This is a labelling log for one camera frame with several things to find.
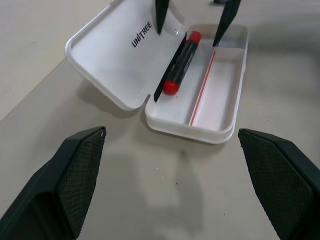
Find white Unitree pencil case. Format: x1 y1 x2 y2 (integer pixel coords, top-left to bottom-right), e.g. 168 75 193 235
64 0 250 146

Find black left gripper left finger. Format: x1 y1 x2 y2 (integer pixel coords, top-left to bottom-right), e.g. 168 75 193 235
0 126 107 240

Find black marker with red caps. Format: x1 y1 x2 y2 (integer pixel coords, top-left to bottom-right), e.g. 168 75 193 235
162 31 202 96

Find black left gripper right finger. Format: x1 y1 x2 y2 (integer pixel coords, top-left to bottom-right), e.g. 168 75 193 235
237 128 320 240

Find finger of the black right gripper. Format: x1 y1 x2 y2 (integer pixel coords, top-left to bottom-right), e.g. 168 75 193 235
212 0 242 48
154 0 172 35

